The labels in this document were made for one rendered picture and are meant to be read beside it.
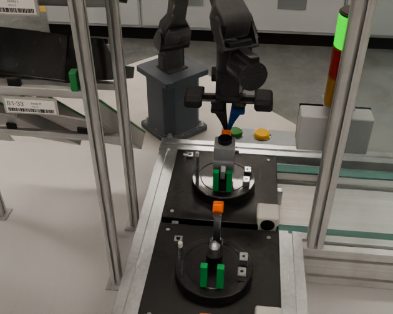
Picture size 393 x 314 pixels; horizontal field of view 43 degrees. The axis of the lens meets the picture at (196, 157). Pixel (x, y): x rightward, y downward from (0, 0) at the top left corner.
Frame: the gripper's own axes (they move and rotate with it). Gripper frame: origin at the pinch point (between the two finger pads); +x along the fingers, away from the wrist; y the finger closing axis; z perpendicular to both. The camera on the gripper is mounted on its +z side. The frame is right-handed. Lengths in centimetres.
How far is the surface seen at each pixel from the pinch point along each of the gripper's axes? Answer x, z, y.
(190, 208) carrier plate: 12.4, -16.2, 6.4
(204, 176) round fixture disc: 10.4, -7.6, 4.2
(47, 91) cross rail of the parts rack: -21.4, -29.2, 26.2
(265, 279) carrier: 12.5, -33.3, -9.3
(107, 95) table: 23, 48, 42
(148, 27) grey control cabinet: 98, 291, 81
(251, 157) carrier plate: 12.5, 3.3, -5.8
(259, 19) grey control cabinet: 88, 290, -9
